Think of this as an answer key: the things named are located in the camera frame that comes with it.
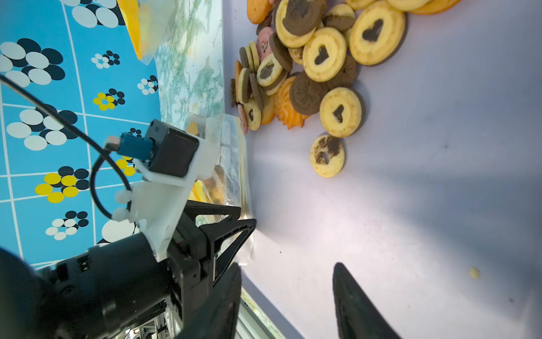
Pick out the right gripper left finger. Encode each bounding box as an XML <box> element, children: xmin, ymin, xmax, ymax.
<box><xmin>176</xmin><ymin>263</ymin><xmax>242</xmax><ymax>339</ymax></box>

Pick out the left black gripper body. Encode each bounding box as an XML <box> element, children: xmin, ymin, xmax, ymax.
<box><xmin>167</xmin><ymin>201</ymin><xmax>257</xmax><ymax>330</ymax></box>

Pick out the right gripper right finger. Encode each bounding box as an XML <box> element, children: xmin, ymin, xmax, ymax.
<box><xmin>333</xmin><ymin>263</ymin><xmax>400</xmax><ymax>339</ymax></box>

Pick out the ziploc cookie bag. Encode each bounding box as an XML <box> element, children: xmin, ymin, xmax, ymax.
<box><xmin>184</xmin><ymin>113</ymin><xmax>255</xmax><ymax>266</ymax></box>

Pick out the poured cookies pile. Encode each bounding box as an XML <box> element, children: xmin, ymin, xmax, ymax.
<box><xmin>230</xmin><ymin>1</ymin><xmax>454</xmax><ymax>178</ymax></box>

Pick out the ziploc bag of cookies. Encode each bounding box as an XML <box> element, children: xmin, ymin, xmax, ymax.
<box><xmin>117</xmin><ymin>0</ymin><xmax>178</xmax><ymax>65</ymax></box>

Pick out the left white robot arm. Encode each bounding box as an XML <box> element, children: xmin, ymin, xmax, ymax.
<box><xmin>1</xmin><ymin>201</ymin><xmax>256</xmax><ymax>338</ymax></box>

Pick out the lilac rectangular tray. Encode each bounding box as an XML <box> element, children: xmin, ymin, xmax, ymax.
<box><xmin>244</xmin><ymin>1</ymin><xmax>541</xmax><ymax>338</ymax></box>

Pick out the aluminium front rail frame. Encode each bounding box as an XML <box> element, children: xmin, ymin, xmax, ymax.
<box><xmin>113</xmin><ymin>288</ymin><xmax>303</xmax><ymax>338</ymax></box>

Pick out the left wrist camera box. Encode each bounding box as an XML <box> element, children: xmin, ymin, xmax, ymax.
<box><xmin>104</xmin><ymin>119</ymin><xmax>221</xmax><ymax>263</ymax></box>

